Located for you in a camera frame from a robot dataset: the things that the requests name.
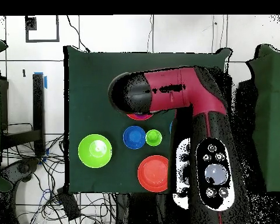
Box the blue tape strip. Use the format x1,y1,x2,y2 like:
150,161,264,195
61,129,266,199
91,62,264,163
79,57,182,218
34,71,48,90

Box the green plastic cup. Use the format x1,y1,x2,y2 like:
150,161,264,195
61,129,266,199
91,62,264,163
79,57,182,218
145,129,163,147

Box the tangled floor cables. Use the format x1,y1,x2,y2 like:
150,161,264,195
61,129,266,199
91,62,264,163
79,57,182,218
2,134,117,224

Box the orange plastic bowl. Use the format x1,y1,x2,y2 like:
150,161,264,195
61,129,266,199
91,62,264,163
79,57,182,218
137,155,169,193
126,113,154,121

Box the dark blue plastic bowl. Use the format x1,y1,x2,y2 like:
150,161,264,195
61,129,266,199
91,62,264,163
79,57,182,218
122,125,147,150

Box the black metal post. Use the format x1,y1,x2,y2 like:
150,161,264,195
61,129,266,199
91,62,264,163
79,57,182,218
32,72,46,156

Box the black power brick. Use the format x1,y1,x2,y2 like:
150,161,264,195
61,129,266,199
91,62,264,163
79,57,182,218
57,187,82,221

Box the green plastic bowl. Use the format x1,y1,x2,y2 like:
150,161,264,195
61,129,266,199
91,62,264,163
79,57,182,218
78,134,113,169

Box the dark green tablecloth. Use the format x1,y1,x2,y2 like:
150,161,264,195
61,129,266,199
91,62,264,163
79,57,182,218
63,45,233,195

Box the grey pedestal foot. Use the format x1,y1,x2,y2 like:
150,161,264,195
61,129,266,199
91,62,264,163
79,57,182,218
0,157,41,183

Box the black cable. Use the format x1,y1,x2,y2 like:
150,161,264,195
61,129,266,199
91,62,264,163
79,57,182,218
66,15,91,53

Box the black square frame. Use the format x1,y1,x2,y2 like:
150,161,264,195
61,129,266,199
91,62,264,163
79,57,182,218
24,15,60,43

